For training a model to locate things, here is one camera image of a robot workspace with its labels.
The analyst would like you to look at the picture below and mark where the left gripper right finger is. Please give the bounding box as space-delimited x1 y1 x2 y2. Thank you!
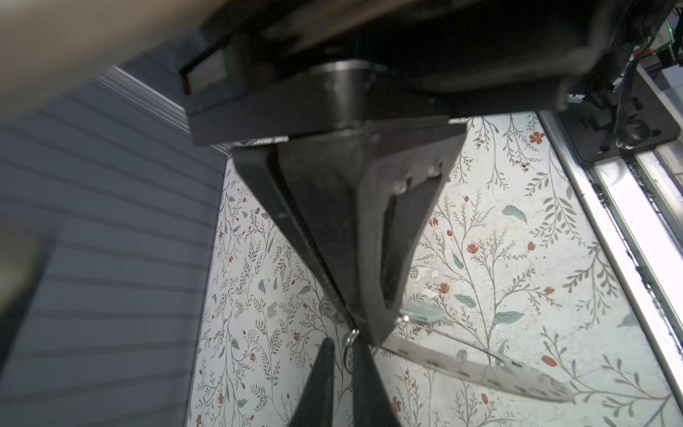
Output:
352 336 400 427

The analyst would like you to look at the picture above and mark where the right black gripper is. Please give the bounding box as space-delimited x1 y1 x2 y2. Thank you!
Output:
181 1 674 146

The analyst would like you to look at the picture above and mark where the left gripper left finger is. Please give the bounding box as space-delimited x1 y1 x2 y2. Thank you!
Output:
288 338 334 427

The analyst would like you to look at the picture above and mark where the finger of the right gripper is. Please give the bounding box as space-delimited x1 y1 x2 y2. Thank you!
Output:
231 144 355 327
277 121 467 344

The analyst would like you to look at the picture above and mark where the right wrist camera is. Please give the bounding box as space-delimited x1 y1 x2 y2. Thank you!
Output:
0 0 225 124

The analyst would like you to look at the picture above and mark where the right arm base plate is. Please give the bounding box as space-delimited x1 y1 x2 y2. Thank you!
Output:
557 53 681 167

